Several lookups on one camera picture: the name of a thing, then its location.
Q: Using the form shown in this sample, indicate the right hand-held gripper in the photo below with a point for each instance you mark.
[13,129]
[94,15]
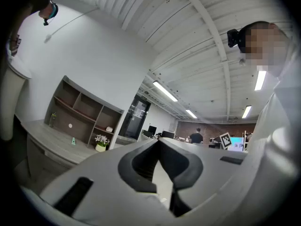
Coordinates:
[225,140]

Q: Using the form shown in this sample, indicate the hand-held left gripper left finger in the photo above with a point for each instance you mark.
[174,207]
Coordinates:
[105,196]

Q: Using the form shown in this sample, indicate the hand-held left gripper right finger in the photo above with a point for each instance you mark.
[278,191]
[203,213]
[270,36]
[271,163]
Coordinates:
[216,171]

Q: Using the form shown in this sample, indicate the grey wooden shelf cabinet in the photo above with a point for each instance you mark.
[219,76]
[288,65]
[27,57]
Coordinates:
[77,126]

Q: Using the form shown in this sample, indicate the wooden counter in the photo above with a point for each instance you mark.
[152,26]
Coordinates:
[56,142]

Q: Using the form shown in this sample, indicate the teal screen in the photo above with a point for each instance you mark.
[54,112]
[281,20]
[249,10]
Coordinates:
[237,143]

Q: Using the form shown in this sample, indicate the long ceiling light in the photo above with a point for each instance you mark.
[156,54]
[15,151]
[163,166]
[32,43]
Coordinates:
[246,111]
[191,114]
[260,80]
[164,91]

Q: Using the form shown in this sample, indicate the white flowers in pot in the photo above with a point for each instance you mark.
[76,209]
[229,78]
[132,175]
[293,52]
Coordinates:
[101,143]

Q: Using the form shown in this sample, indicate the black monitor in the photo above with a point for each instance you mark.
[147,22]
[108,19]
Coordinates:
[168,134]
[152,130]

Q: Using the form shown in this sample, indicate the small pale green container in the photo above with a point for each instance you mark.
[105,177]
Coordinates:
[73,142]

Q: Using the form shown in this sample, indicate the person's grey shirt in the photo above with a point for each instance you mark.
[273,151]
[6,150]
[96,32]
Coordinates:
[282,107]

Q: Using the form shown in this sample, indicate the black glass door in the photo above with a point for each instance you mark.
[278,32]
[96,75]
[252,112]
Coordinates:
[135,121]

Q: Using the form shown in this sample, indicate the white paper notice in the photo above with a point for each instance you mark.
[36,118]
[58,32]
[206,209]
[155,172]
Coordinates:
[139,112]

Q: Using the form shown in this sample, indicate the person's head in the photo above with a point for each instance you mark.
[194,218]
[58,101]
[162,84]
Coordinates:
[265,46]

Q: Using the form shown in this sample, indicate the black head-worn camera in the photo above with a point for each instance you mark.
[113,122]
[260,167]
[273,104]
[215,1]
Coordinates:
[232,37]

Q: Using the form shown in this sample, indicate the white wall conduit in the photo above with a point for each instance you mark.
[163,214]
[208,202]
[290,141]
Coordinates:
[70,21]

